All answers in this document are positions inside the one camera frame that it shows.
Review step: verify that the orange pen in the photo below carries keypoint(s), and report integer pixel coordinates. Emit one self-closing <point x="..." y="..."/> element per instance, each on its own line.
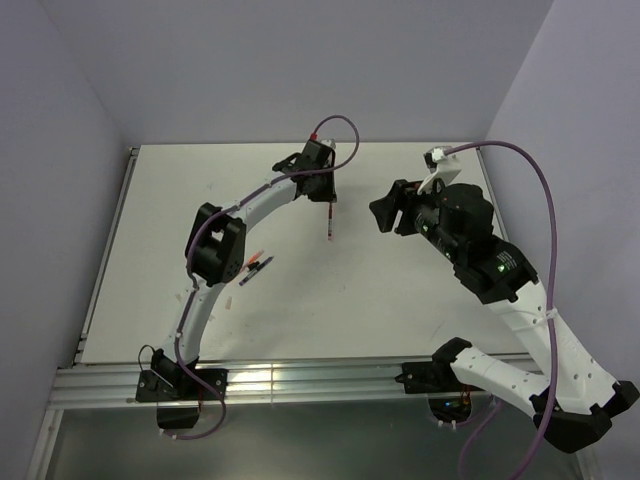
<point x="255" y="257"/>

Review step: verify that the red pen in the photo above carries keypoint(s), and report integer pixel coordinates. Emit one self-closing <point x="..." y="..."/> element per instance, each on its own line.
<point x="330" y="221"/>

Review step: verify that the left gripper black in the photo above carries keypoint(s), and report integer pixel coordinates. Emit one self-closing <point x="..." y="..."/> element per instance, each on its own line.
<point x="329" y="194"/>

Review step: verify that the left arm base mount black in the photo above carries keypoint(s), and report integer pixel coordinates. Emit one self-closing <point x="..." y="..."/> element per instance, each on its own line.
<point x="178" y="395"/>

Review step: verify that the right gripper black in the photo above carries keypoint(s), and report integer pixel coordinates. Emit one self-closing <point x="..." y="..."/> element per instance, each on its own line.
<point x="385" y="208"/>

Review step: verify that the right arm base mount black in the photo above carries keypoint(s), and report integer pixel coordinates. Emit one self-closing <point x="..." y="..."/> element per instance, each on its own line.
<point x="449" y="400"/>

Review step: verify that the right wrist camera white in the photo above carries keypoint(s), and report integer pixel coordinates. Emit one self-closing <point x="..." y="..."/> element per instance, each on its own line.
<point x="442" y="165"/>

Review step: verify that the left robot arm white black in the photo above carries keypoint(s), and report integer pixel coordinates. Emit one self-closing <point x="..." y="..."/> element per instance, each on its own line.
<point x="215" y="255"/>

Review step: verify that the aluminium rail frame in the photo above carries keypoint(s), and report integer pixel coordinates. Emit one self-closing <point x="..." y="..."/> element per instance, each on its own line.
<point x="325" y="320"/>

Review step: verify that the purple pen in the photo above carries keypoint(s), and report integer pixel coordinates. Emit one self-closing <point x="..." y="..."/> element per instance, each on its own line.
<point x="253" y="273"/>

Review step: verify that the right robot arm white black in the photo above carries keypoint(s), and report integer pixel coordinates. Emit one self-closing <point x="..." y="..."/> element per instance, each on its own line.
<point x="458" y="221"/>

